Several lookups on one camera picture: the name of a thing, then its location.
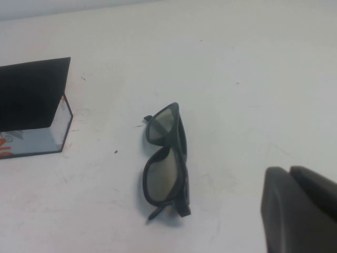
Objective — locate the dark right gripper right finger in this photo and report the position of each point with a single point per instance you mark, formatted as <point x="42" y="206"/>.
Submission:
<point x="318" y="187"/>

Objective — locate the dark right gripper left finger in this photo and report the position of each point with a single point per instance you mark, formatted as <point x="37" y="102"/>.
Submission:
<point x="295" y="218"/>

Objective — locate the black framed glasses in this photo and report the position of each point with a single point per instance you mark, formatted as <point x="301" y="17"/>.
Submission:
<point x="164" y="182"/>

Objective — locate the black printed glasses case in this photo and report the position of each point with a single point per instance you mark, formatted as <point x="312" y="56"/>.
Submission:
<point x="29" y="100"/>

